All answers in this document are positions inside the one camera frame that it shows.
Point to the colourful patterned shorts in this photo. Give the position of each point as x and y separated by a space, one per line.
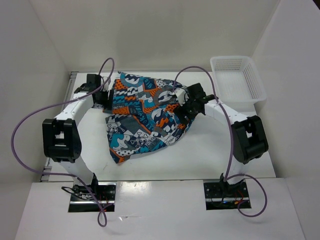
142 118

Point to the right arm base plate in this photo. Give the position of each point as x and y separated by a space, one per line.
220 196

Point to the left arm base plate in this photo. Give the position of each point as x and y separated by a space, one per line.
81 201

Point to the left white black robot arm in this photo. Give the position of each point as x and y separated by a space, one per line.
61 138

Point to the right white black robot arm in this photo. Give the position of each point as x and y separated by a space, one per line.
247 135

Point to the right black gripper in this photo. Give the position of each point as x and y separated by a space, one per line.
180 111

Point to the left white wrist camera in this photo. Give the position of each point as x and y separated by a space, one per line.
105 84

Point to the white plastic mesh basket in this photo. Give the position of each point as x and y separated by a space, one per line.
237 80

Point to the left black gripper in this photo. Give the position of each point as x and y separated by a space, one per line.
107 104

